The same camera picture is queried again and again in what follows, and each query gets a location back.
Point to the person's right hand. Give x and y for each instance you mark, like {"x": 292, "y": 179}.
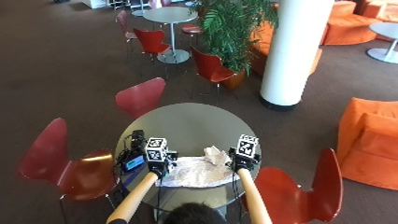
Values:
{"x": 244, "y": 163}

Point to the person's left hand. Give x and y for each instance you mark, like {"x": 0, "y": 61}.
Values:
{"x": 160, "y": 169}

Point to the white cloth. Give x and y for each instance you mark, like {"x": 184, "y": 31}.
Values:
{"x": 195, "y": 172}

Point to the white marker cube right glove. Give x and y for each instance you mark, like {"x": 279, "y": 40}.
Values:
{"x": 248, "y": 146}

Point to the white marker cube glove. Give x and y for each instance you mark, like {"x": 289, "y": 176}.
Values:
{"x": 156, "y": 150}
{"x": 248, "y": 146}

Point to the white marker cube left glove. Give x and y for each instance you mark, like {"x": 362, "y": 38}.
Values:
{"x": 156, "y": 150}

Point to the black device with blue screen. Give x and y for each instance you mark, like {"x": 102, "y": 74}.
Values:
{"x": 133, "y": 162}

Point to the red wooden chair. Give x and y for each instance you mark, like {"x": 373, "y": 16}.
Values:
{"x": 209, "y": 67}
{"x": 151, "y": 42}
{"x": 141, "y": 97}
{"x": 123, "y": 23}
{"x": 62, "y": 165}
{"x": 302, "y": 194}
{"x": 192, "y": 29}

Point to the orange plant pot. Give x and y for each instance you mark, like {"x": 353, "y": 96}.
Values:
{"x": 233, "y": 81}

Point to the orange armchair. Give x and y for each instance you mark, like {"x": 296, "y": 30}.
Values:
{"x": 369, "y": 143}

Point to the orange upholstered bench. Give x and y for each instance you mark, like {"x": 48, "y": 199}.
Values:
{"x": 263, "y": 46}

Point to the white round column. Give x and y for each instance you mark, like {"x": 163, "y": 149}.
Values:
{"x": 296, "y": 49}

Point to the green potted palm plant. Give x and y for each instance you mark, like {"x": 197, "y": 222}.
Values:
{"x": 232, "y": 28}

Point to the orange curved sofa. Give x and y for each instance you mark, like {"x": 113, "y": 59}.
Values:
{"x": 352, "y": 25}

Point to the black camera unit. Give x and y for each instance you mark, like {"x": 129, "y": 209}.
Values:
{"x": 137, "y": 140}

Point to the round grey pedestal table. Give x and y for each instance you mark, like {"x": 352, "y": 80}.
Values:
{"x": 385, "y": 39}
{"x": 171, "y": 15}

